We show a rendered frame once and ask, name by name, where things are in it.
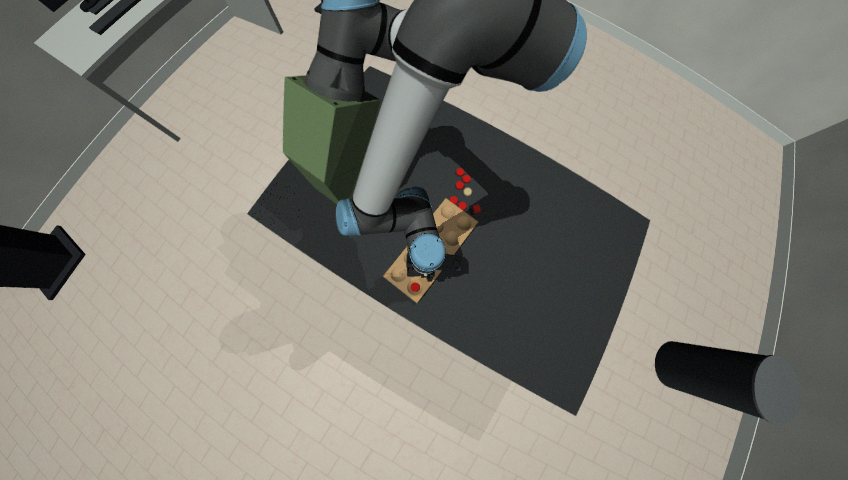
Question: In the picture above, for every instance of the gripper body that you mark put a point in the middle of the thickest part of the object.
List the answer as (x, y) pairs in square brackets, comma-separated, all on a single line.
[(412, 271)]

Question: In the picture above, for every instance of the tan tray with round pockets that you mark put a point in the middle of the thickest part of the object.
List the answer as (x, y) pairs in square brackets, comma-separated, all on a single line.
[(453, 225)]

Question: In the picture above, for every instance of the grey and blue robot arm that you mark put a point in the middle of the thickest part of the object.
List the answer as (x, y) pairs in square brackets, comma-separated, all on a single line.
[(534, 43)]

